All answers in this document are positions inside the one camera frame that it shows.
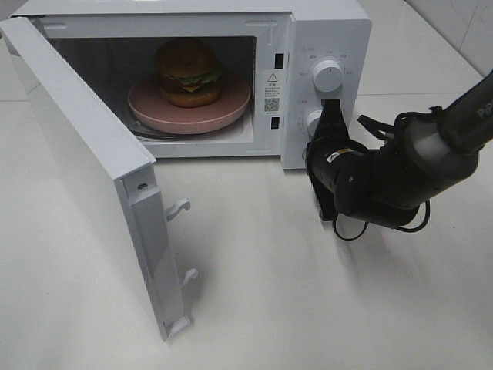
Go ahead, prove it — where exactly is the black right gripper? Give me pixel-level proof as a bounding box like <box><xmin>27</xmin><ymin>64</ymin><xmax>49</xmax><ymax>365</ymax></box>
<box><xmin>306</xmin><ymin>99</ymin><xmax>374</xmax><ymax>222</ymax></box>

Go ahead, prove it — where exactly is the white timer knob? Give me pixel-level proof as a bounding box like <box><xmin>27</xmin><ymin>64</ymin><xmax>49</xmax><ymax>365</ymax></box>
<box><xmin>306</xmin><ymin>109</ymin><xmax>322</xmax><ymax>137</ymax></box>

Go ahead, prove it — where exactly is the burger with lettuce and cheese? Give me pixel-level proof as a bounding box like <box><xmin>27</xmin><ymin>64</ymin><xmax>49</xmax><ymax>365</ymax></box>
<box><xmin>154</xmin><ymin>38</ymin><xmax>223</xmax><ymax>108</ymax></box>

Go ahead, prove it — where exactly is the pink round plate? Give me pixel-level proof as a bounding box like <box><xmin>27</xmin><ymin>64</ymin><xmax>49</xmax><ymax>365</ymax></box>
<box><xmin>128</xmin><ymin>72</ymin><xmax>251</xmax><ymax>135</ymax></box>

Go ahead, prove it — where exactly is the white microwave door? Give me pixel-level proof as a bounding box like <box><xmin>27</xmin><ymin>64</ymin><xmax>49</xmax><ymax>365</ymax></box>
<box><xmin>1</xmin><ymin>17</ymin><xmax>197</xmax><ymax>339</ymax></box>

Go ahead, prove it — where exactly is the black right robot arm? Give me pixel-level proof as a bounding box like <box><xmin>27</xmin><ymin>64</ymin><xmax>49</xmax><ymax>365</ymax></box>
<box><xmin>306</xmin><ymin>75</ymin><xmax>492</xmax><ymax>233</ymax></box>

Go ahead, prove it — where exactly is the upper white power knob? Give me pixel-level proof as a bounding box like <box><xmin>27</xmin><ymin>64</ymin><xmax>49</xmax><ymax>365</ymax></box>
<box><xmin>312</xmin><ymin>59</ymin><xmax>344</xmax><ymax>93</ymax></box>

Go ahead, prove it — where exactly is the white microwave oven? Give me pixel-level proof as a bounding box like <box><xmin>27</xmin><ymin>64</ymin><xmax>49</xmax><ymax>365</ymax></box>
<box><xmin>7</xmin><ymin>1</ymin><xmax>371</xmax><ymax>169</ymax></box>

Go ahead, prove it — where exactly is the glass microwave turntable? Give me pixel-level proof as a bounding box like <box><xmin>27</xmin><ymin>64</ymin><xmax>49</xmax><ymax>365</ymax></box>
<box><xmin>129</xmin><ymin>123</ymin><xmax>250</xmax><ymax>142</ymax></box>

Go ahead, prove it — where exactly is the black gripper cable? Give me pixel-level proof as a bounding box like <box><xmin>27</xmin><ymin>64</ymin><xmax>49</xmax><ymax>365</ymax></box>
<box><xmin>330</xmin><ymin>113</ymin><xmax>431</xmax><ymax>241</ymax></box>

